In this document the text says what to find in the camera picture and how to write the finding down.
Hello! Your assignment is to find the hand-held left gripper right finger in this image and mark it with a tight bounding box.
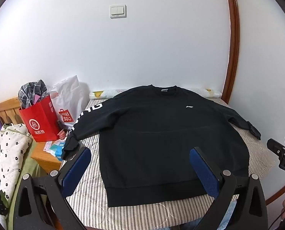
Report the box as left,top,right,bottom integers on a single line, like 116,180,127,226
189,146,269,230

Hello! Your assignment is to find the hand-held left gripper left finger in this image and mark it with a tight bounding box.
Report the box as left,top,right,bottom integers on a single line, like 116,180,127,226
13,146,93,230

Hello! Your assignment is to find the black sweatshirt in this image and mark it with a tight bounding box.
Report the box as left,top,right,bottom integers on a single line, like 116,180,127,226
62,84,261,208

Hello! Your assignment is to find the striped mattress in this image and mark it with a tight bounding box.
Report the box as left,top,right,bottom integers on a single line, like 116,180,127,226
65,92,277,230

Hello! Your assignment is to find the brown wooden baseboard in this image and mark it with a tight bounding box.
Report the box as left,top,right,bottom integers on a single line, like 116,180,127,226
265,170,285,206

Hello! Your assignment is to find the blue white packet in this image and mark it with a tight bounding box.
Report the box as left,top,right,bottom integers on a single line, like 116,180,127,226
44,140,66,161

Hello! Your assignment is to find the wooden nightstand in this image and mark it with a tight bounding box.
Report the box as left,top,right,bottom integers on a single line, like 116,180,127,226
30,131,66,174

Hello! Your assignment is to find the green bed sheet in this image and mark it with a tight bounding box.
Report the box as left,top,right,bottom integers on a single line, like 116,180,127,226
7,139,47,230

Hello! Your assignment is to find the red paper bag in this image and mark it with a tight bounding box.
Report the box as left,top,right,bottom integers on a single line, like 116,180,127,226
19,95,61,142

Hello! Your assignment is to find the white plastic bag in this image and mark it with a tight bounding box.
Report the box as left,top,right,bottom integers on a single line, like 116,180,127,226
49,75,90,131

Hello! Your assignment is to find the white floral quilt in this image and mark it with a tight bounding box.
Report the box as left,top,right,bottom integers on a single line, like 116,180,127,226
0,123,33,221

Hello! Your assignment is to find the white duck-print roll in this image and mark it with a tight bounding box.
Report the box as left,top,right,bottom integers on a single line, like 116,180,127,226
89,87,222,100

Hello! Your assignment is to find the plaid cloth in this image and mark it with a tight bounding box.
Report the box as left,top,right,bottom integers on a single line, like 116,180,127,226
18,80,48,109

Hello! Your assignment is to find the wooden headboard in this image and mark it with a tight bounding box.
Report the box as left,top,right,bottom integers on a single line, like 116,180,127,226
0,96,22,130

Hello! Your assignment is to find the black cable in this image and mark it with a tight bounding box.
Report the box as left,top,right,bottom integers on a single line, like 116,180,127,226
267,208,285,230

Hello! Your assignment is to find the brown wooden door frame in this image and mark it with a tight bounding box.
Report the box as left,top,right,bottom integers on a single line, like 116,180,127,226
223,0,241,104

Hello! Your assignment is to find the white light switch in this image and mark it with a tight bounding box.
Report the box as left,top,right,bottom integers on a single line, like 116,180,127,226
110,4,127,19

